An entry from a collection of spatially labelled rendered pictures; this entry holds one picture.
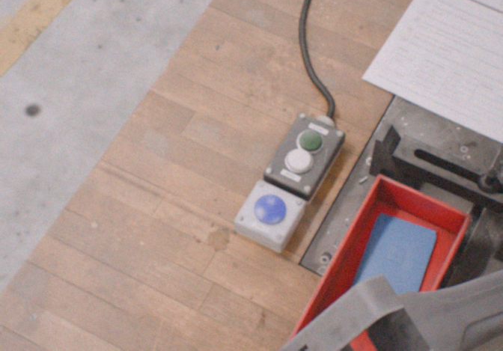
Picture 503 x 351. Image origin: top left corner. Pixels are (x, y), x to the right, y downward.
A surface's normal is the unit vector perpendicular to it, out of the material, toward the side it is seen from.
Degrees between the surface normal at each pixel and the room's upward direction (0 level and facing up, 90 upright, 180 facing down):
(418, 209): 90
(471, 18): 1
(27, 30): 0
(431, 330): 22
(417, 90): 1
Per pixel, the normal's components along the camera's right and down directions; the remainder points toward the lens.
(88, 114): -0.01, -0.48
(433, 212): -0.48, 0.77
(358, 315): -0.59, -0.08
